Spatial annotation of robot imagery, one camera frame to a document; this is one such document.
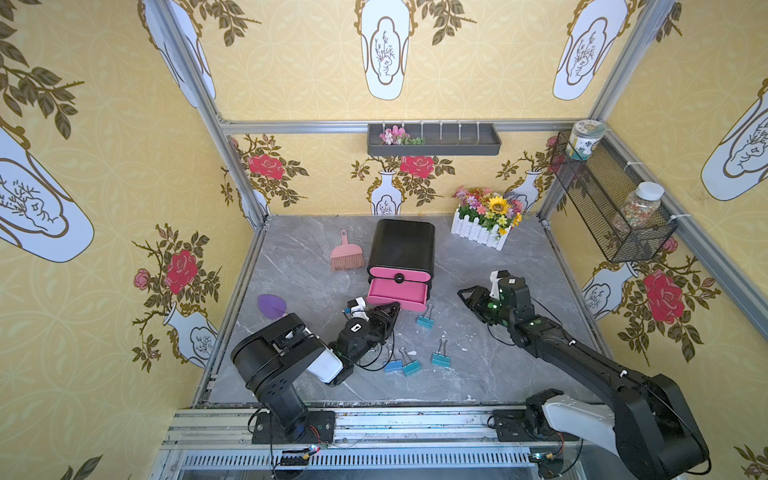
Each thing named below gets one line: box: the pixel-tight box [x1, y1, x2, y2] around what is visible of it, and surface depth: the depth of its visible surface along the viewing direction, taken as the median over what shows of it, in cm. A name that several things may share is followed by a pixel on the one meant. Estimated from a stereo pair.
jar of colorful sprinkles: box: [620, 181, 665, 229], surface depth 67 cm
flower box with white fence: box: [450, 186, 524, 251], surface depth 106 cm
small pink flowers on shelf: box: [379, 125, 425, 146], surface depth 89 cm
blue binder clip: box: [384, 344, 403, 374], surface depth 85 cm
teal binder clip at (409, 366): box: [398, 346, 423, 377], surface depth 85 cm
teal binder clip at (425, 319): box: [416, 304, 435, 329], surface depth 94 cm
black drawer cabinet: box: [367, 219, 435, 303], surface depth 90 cm
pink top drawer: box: [367, 266, 433, 284], surface depth 87 cm
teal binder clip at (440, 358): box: [431, 339, 452, 368], surface depth 87 cm
